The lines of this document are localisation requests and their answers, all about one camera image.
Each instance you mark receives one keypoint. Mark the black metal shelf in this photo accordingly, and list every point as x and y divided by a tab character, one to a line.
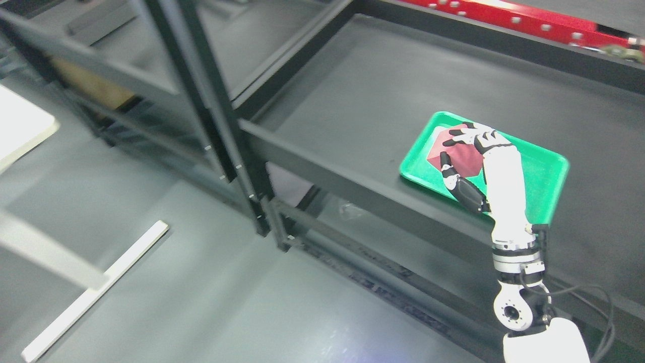
143	77
342	106

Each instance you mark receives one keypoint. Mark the pink block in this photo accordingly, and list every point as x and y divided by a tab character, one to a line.
465	158

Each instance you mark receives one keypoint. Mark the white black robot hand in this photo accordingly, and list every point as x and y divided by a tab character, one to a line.
505	197

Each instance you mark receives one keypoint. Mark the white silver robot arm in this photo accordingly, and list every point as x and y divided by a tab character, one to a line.
523	306

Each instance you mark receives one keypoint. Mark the red metal conveyor frame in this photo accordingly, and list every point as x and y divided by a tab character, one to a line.
542	23

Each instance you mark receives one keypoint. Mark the black metal shelf right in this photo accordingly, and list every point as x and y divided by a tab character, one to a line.
342	106

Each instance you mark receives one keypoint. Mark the black metal shelf left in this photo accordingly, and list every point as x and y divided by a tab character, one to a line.
143	77

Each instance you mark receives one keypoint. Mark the white table leg frame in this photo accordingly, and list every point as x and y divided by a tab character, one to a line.
24	127

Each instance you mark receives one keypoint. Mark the green plastic tray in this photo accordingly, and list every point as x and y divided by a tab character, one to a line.
545	171

